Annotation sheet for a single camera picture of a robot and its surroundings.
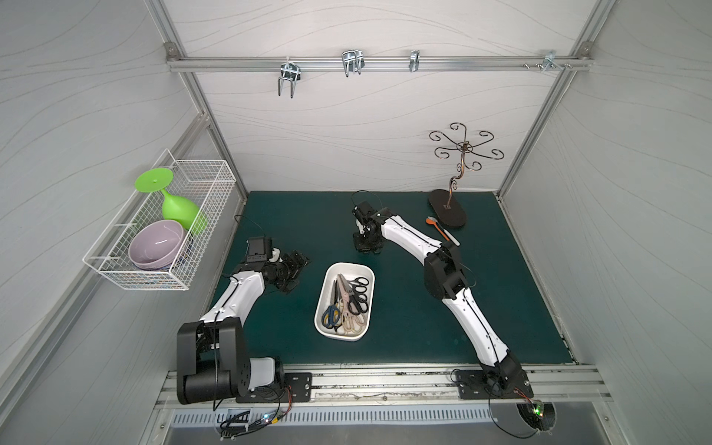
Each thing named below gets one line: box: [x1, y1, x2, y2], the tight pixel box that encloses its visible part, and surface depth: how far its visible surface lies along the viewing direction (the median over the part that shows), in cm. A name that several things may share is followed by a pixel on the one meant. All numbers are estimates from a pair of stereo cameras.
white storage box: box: [314, 262, 376, 343], surface depth 90 cm
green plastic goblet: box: [134, 167, 209, 236], surface depth 63 cm
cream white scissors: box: [341, 310, 366, 335], surface depth 85 cm
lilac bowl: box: [127, 219, 185, 271], surface depth 62 cm
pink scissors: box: [337, 274, 364, 335], surface depth 86 cm
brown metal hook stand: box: [428, 122, 505, 228], surface depth 113 cm
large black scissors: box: [352, 232, 385, 255], surface depth 95 cm
